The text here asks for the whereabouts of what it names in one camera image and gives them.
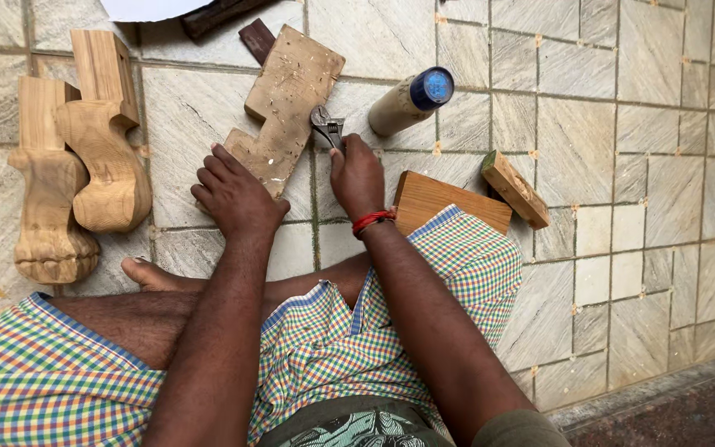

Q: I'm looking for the beige bottle with blue cap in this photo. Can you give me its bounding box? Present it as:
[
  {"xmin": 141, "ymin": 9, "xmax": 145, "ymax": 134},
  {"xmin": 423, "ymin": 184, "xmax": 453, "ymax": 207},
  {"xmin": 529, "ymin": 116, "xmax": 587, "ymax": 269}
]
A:
[{"xmin": 367, "ymin": 66, "xmax": 456, "ymax": 138}]

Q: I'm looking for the olive green shirt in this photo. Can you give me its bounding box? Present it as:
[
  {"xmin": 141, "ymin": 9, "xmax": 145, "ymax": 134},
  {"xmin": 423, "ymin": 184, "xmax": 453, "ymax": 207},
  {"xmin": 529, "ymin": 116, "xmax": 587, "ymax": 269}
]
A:
[{"xmin": 258, "ymin": 397, "xmax": 572, "ymax": 447}]

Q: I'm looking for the person's left hand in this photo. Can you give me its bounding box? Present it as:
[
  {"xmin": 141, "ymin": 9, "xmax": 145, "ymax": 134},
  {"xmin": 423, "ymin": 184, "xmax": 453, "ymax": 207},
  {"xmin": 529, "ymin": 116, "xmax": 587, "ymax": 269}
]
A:
[{"xmin": 190, "ymin": 143, "xmax": 291, "ymax": 240}]

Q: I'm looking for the long dark wooden piece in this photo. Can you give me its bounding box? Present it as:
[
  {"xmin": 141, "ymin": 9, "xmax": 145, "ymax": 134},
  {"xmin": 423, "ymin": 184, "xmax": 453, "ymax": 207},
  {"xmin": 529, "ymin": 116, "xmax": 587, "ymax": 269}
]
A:
[{"xmin": 179, "ymin": 0, "xmax": 278, "ymax": 42}]

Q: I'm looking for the red thread wristband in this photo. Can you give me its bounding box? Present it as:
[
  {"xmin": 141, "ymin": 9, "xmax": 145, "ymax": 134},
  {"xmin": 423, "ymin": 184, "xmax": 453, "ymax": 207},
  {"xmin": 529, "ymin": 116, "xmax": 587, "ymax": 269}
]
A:
[{"xmin": 351, "ymin": 207, "xmax": 398, "ymax": 240}]

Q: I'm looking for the small dark brown wood piece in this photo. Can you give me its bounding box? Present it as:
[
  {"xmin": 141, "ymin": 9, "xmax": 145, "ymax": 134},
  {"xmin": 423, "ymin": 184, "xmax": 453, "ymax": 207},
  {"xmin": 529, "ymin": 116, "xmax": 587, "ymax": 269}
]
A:
[{"xmin": 238, "ymin": 18, "xmax": 277, "ymax": 67}]

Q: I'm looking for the notched worn wooden block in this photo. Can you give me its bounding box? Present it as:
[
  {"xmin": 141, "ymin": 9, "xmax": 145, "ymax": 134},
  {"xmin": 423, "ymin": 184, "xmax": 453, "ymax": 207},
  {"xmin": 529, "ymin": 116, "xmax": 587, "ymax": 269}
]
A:
[{"xmin": 195, "ymin": 25, "xmax": 346, "ymax": 215}]

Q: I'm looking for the person's right leg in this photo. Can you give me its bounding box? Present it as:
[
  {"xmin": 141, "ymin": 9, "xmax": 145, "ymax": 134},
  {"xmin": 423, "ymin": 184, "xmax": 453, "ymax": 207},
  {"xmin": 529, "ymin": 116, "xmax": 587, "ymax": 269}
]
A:
[{"xmin": 120, "ymin": 251, "xmax": 374, "ymax": 311}]

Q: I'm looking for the flat brown wooden plank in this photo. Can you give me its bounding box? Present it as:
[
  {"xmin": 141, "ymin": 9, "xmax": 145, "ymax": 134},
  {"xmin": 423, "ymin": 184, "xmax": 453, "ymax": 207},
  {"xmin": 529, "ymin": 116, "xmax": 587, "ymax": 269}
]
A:
[{"xmin": 393, "ymin": 171, "xmax": 513, "ymax": 237}]

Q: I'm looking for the person's right hand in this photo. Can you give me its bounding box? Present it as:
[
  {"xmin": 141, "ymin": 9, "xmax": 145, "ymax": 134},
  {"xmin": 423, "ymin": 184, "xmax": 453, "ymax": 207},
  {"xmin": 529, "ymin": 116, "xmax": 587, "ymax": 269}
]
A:
[{"xmin": 329, "ymin": 133, "xmax": 387, "ymax": 223}]

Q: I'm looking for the person's leg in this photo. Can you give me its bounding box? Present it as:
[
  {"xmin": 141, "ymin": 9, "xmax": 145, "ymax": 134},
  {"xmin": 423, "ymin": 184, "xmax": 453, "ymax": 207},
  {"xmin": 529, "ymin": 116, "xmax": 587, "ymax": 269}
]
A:
[
  {"xmin": 47, "ymin": 288, "xmax": 284, "ymax": 371},
  {"xmin": 120, "ymin": 251, "xmax": 374, "ymax": 311}
]

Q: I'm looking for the person's left leg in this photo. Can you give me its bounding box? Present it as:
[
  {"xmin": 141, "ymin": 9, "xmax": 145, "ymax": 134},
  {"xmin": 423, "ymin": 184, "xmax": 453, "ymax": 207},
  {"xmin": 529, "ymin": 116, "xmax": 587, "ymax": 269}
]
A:
[{"xmin": 47, "ymin": 288, "xmax": 284, "ymax": 371}]

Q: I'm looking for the carved wooden furniture leg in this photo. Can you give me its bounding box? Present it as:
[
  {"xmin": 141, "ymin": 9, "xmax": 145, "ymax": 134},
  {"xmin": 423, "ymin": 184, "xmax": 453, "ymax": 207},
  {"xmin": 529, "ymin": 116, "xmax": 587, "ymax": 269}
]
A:
[
  {"xmin": 7, "ymin": 76, "xmax": 101, "ymax": 285},
  {"xmin": 55, "ymin": 29, "xmax": 153, "ymax": 234}
]

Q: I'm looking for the steel adjustable wrench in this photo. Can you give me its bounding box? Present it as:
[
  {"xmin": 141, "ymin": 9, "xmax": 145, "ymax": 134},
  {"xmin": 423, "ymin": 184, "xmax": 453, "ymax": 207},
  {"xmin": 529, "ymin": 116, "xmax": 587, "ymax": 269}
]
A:
[{"xmin": 310, "ymin": 104, "xmax": 347, "ymax": 153}]

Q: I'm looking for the small green-ended wooden block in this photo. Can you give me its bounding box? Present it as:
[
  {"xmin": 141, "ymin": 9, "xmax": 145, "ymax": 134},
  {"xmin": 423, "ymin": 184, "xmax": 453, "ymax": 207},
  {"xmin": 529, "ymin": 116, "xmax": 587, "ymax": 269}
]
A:
[{"xmin": 480, "ymin": 149, "xmax": 551, "ymax": 231}]

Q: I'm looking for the white paper sheet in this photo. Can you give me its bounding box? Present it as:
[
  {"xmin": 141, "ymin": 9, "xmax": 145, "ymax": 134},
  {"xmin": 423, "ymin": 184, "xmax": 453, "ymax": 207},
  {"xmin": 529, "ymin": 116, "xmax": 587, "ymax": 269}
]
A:
[{"xmin": 99, "ymin": 0, "xmax": 216, "ymax": 23}]

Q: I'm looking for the multicolour checked cloth wrap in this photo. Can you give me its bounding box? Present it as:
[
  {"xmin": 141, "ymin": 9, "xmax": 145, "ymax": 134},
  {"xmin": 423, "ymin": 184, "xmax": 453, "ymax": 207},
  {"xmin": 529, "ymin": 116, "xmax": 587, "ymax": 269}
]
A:
[{"xmin": 0, "ymin": 204, "xmax": 523, "ymax": 447}]

